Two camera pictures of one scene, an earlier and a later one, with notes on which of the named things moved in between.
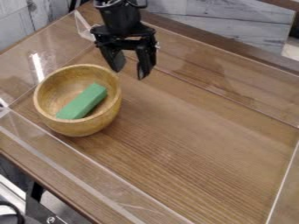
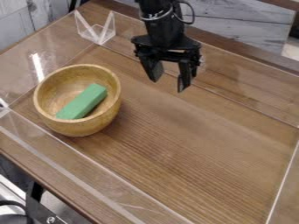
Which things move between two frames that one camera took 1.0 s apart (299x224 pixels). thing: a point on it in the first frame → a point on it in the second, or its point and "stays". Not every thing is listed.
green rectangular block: [84, 102] stays
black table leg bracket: [37, 212] stays
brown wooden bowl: [58, 87] stays
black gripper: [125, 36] → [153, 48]
